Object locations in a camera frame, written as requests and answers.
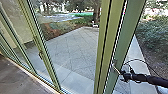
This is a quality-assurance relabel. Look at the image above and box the green framed glass door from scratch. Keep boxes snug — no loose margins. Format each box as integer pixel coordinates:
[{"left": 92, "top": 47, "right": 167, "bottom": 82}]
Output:
[{"left": 93, "top": 0, "right": 148, "bottom": 94}]

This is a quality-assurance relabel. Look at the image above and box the green shrub bed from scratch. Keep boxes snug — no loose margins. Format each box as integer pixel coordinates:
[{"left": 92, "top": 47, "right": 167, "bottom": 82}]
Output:
[{"left": 134, "top": 16, "right": 168, "bottom": 54}]

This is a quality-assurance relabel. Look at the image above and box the green framed glass wall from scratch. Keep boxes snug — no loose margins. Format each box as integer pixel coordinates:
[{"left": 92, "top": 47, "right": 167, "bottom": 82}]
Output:
[{"left": 0, "top": 0, "right": 63, "bottom": 94}]

